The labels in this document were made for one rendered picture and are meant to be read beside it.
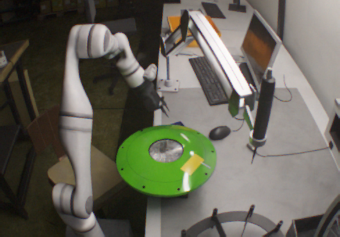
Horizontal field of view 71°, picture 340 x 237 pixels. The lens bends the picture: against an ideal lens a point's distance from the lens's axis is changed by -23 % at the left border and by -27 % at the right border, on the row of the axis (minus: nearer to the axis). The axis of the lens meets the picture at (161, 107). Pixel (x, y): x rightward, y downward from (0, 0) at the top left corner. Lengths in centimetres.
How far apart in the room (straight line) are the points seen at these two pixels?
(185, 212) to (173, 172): 18
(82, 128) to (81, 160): 8
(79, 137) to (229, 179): 59
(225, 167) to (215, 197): 15
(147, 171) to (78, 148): 26
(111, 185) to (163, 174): 63
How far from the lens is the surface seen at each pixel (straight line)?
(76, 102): 72
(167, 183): 87
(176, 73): 164
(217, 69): 89
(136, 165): 91
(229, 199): 104
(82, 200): 74
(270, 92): 66
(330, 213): 53
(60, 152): 172
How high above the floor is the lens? 175
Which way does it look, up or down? 37 degrees down
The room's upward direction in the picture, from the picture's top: 3 degrees counter-clockwise
